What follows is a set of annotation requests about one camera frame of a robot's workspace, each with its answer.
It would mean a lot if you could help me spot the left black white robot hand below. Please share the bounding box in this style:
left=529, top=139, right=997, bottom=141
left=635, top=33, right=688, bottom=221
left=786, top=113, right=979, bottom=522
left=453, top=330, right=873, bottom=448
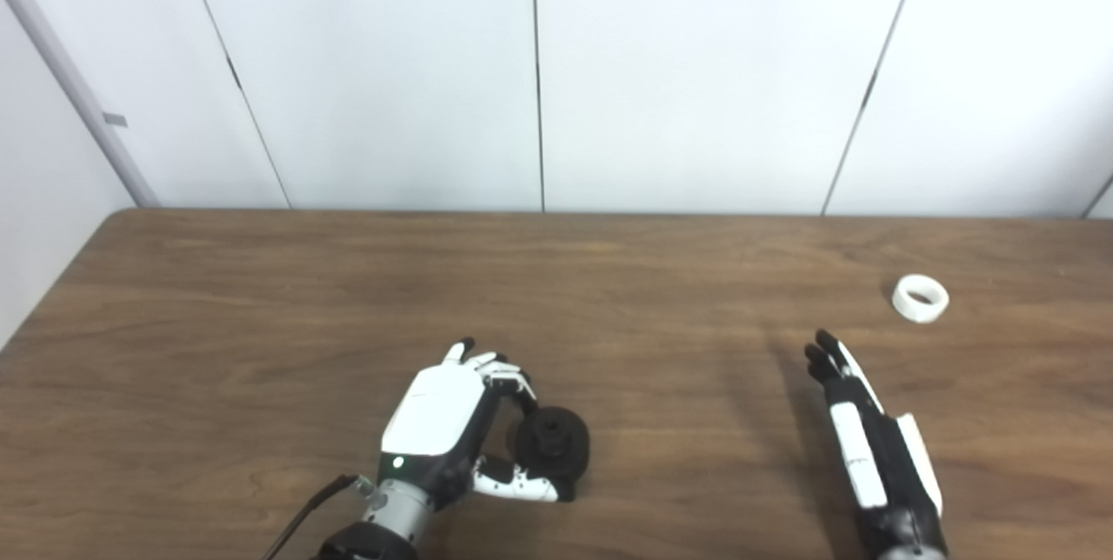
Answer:
left=380, top=337, right=576, bottom=510

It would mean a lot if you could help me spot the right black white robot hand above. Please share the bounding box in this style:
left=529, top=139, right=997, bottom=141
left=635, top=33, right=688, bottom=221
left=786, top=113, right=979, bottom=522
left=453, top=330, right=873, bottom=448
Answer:
left=803, top=330, right=949, bottom=549

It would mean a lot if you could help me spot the round black plastic part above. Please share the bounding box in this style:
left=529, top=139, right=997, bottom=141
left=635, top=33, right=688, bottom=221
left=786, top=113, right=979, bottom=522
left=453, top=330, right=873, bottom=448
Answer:
left=507, top=406, right=591, bottom=487

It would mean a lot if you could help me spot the white plastic ring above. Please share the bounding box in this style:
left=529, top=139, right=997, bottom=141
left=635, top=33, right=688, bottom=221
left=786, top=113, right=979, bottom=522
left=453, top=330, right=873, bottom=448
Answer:
left=891, top=274, right=950, bottom=324

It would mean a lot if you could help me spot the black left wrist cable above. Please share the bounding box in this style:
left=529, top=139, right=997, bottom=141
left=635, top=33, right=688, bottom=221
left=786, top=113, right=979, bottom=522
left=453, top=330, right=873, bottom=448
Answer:
left=261, top=473, right=377, bottom=560

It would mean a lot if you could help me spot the grey wall corner strip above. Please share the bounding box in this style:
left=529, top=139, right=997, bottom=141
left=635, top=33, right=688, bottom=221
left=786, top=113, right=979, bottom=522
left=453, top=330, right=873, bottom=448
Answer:
left=0, top=0, right=162, bottom=209

